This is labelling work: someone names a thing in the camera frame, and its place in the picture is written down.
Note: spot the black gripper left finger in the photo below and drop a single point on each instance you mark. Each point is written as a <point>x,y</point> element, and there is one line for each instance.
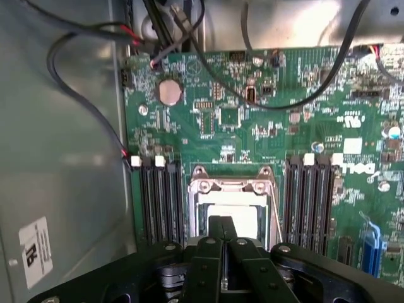
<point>203,271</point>

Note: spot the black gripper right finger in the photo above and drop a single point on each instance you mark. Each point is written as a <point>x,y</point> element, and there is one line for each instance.
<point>252,274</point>

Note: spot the CPU socket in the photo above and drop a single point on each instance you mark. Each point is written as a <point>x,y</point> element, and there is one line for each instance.
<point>233,210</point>

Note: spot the thin metal locking lever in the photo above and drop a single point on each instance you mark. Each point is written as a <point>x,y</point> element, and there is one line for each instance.
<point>275,208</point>

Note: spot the silver metal socket cover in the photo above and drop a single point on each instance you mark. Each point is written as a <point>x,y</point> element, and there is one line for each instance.
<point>232,186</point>

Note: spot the black RAM slot white latch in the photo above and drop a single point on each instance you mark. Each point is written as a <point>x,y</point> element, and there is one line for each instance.
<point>136,161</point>
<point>308,202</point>
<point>160,189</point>

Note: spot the black board connector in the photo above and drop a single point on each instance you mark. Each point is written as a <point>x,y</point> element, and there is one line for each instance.
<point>346,251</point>

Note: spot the blue board connector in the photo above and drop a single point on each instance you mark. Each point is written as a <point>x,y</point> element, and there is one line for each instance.
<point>374,249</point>

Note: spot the green motherboard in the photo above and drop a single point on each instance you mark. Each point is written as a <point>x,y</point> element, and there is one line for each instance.
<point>252,135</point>

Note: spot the square black chip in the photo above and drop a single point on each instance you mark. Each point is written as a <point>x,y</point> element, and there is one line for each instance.
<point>228,116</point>

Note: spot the white motherboard sticker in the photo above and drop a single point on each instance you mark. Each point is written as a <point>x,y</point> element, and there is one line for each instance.
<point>352,146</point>

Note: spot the white label sticker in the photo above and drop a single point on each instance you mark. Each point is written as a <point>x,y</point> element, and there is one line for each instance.
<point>35,252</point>

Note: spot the silver upright USB port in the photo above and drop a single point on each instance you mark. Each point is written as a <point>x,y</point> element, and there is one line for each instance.
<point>251,94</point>

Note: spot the silver coin cell battery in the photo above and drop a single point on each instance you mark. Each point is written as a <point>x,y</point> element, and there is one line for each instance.
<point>170,91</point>

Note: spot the grey metal PC case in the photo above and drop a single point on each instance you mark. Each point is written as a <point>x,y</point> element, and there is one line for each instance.
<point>63,132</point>

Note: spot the blue-topped capacitor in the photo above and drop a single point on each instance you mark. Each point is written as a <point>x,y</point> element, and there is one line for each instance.
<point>394,132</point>

